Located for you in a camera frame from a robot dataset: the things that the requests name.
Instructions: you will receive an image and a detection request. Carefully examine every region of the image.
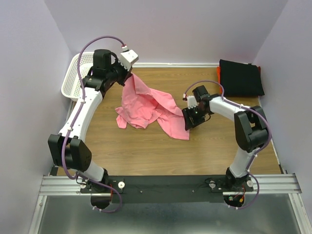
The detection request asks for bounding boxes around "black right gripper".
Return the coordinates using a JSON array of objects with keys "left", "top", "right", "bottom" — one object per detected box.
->
[{"left": 181, "top": 105, "right": 208, "bottom": 131}]

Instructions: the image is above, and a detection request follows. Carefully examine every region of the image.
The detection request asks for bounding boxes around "pink t shirt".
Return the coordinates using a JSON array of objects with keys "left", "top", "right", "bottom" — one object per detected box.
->
[{"left": 115, "top": 74, "right": 190, "bottom": 140}]

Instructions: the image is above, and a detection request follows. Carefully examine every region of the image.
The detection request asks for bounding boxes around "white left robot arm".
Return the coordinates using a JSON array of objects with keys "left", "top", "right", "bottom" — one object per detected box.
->
[{"left": 48, "top": 46, "right": 138, "bottom": 193}]

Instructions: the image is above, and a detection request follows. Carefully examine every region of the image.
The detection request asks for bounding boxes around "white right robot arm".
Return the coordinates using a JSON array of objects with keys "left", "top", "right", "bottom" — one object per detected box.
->
[{"left": 182, "top": 85, "right": 272, "bottom": 191}]

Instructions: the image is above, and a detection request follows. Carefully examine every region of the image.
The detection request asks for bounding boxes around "white plastic basket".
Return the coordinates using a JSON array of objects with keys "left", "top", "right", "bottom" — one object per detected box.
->
[{"left": 61, "top": 52, "right": 93, "bottom": 102}]

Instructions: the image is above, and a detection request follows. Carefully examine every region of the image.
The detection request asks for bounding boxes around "orange folded t shirt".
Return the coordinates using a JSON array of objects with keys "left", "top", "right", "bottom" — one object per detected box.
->
[{"left": 216, "top": 66, "right": 222, "bottom": 94}]

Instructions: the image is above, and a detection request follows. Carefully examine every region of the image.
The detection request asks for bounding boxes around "black folded t shirt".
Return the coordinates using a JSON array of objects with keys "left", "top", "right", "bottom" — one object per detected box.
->
[{"left": 219, "top": 59, "right": 265, "bottom": 97}]

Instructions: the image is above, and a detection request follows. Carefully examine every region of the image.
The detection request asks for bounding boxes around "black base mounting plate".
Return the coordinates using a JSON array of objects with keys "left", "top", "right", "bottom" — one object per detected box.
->
[{"left": 78, "top": 175, "right": 254, "bottom": 204}]

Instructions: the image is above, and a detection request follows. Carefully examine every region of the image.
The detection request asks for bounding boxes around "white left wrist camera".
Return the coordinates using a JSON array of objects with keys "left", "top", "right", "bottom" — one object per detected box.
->
[{"left": 119, "top": 50, "right": 138, "bottom": 71}]

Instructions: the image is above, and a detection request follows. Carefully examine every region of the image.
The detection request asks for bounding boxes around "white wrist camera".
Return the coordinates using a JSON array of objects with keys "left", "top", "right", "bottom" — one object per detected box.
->
[
  {"left": 187, "top": 96, "right": 197, "bottom": 109},
  {"left": 119, "top": 50, "right": 138, "bottom": 71}
]

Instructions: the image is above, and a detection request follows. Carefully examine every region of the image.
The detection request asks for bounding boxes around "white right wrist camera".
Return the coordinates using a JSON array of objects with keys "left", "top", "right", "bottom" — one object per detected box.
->
[{"left": 187, "top": 96, "right": 197, "bottom": 109}]

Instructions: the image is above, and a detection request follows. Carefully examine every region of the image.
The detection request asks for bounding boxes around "aluminium frame rail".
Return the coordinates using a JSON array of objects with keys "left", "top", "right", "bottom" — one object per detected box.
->
[{"left": 39, "top": 174, "right": 302, "bottom": 196}]

